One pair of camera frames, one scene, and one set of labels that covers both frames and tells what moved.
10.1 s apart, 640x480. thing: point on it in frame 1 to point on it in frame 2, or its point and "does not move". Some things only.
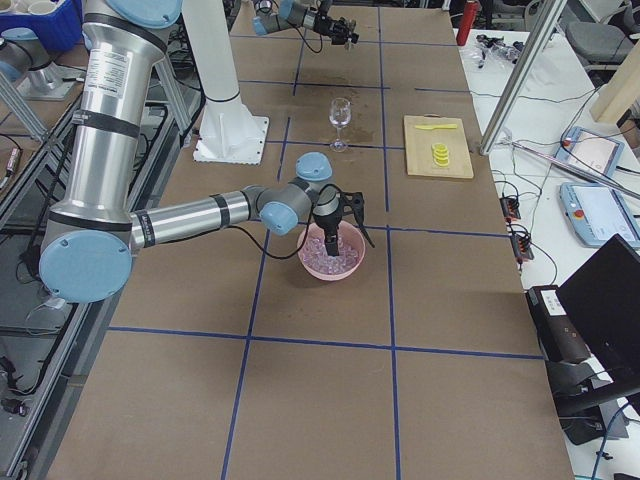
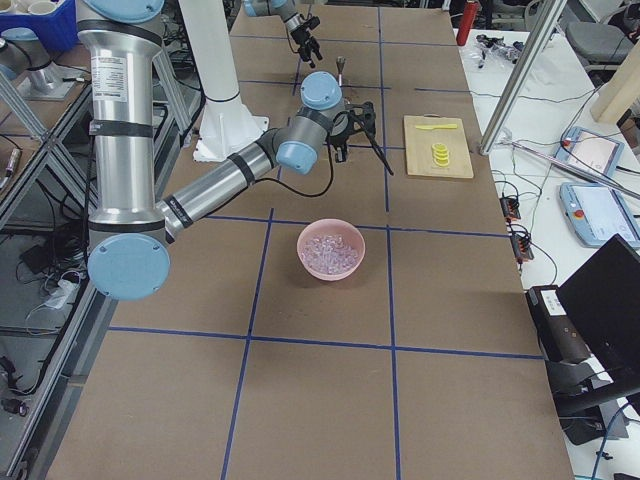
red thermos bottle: (471, 9) does not move
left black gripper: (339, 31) to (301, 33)
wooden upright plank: (621, 93) does not move
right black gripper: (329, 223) to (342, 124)
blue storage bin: (58, 30) does not move
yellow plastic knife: (431, 127) does not move
